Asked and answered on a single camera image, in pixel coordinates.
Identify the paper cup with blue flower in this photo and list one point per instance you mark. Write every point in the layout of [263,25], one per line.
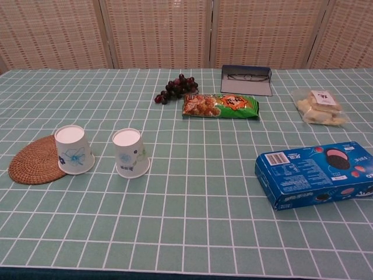
[74,151]

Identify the bamboo folding screen panel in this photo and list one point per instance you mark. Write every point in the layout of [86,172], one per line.
[349,32]
[157,32]
[49,32]
[265,32]

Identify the green checked tablecloth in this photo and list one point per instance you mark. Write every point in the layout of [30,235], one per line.
[186,204]

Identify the bunch of dark red grapes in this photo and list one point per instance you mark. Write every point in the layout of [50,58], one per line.
[176,87]

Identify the paper cup with green print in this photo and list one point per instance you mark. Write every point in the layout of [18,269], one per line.
[131,157]

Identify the green snack bag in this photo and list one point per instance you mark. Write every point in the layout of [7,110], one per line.
[221,106]

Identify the clear bag of white snacks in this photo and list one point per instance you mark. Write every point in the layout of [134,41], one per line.
[319,109]

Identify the black framed eyeglasses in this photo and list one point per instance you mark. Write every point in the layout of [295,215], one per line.
[247,77]

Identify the open blue glasses case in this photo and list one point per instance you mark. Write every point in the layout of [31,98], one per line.
[246,87]

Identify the blue Oreo cookie box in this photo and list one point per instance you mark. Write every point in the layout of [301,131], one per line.
[306,175]

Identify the round woven rattan coaster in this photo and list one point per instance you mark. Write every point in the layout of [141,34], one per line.
[32,163]

